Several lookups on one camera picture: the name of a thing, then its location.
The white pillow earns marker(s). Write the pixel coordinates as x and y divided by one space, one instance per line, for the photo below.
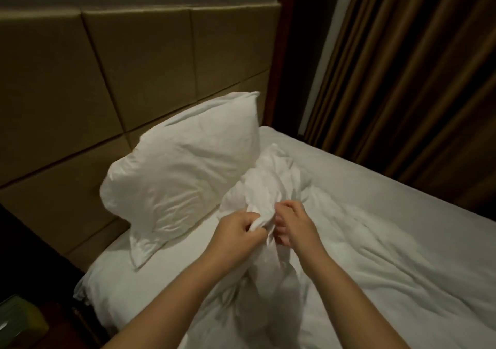
186 167

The person's left forearm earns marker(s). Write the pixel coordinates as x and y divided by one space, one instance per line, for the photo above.
163 314

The person's right hand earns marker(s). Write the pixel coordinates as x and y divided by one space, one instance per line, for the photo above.
298 232

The white bed sheet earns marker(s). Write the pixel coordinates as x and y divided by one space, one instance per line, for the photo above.
403 198

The beige padded headboard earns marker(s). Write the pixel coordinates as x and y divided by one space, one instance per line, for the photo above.
116 74

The person's left hand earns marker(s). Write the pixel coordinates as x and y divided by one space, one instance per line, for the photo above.
236 240

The person's right forearm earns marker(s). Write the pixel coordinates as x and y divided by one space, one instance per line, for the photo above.
349 306

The white duvet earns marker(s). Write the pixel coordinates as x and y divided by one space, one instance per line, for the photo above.
372 275

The pale green box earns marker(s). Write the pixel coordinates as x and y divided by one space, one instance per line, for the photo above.
19 321

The brown curtain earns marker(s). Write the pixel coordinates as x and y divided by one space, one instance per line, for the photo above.
418 74

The dark wooden column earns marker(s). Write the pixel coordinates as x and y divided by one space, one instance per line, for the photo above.
298 43

